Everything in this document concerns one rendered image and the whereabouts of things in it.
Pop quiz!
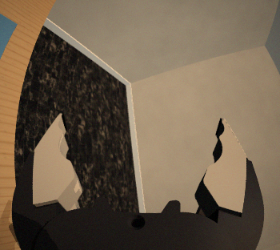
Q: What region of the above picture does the light blue bench mat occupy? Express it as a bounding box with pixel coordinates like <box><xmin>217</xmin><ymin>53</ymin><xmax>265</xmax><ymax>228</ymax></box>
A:
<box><xmin>0</xmin><ymin>14</ymin><xmax>17</xmax><ymax>58</ymax></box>

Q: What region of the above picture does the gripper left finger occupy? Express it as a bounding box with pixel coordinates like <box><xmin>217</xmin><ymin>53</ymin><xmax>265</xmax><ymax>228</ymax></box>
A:
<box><xmin>12</xmin><ymin>113</ymin><xmax>82</xmax><ymax>250</ymax></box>

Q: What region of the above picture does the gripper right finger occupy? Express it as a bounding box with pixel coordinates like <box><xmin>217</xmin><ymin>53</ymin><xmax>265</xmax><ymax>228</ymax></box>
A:
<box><xmin>194</xmin><ymin>118</ymin><xmax>264</xmax><ymax>250</ymax></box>

